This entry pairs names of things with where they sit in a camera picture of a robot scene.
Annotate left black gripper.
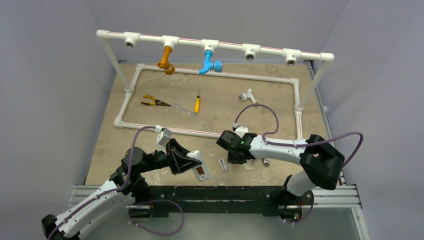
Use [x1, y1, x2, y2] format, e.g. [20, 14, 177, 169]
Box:
[137, 138, 202, 175]

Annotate white battery compartment cover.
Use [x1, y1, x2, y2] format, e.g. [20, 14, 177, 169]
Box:
[218, 158, 228, 172]

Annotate white remote control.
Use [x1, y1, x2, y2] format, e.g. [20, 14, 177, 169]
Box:
[186, 150, 211, 182]

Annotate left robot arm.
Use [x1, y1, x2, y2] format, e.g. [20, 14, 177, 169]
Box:
[41, 138, 211, 240]

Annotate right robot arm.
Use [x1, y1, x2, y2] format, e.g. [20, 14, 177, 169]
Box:
[216, 130, 345, 204]

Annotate chrome metal faucet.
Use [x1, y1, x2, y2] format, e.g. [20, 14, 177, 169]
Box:
[262, 158, 271, 167]

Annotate silver wrench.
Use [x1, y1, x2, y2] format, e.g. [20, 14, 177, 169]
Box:
[173, 103, 197, 117]

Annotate white plastic faucet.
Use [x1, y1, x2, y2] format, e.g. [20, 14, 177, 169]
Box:
[238, 88, 259, 105]

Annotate yellow screwdriver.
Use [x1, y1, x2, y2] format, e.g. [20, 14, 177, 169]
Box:
[194, 89, 201, 114]

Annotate orange plastic faucet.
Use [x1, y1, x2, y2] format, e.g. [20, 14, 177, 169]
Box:
[156, 46, 175, 75]

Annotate blue plastic faucet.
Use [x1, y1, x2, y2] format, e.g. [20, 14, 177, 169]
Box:
[198, 50, 224, 75]

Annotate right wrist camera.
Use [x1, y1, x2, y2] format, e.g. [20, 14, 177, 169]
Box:
[232, 123, 249, 138]

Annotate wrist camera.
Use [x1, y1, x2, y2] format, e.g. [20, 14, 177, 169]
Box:
[232, 123, 249, 138]
[154, 125, 172, 153]

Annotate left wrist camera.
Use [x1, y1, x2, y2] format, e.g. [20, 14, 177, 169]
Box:
[154, 125, 172, 153]

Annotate yellow handled pliers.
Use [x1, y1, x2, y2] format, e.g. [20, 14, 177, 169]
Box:
[140, 94, 172, 107]

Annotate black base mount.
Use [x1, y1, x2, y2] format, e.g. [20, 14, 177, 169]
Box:
[128, 186, 314, 222]

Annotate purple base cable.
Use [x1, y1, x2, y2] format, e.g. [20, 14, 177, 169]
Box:
[128, 198, 185, 237]

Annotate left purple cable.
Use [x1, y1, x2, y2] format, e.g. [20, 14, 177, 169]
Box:
[46, 125, 158, 240]

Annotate white PVC pipe frame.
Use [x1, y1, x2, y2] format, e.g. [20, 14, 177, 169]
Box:
[96, 29, 335, 140]

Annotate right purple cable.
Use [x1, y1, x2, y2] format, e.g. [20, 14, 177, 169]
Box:
[233, 104, 365, 170]

